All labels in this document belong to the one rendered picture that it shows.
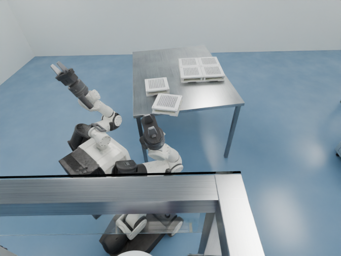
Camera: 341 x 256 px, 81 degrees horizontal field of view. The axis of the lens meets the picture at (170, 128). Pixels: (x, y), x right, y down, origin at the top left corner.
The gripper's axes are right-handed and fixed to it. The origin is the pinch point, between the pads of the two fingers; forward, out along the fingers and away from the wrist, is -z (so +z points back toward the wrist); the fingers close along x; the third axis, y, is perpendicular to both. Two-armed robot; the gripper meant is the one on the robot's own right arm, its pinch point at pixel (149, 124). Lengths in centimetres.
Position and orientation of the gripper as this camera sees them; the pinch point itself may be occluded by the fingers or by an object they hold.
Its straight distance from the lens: 73.3
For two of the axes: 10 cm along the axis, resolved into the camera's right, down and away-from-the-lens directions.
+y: 9.5, -3.1, 1.0
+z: 0.3, 3.9, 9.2
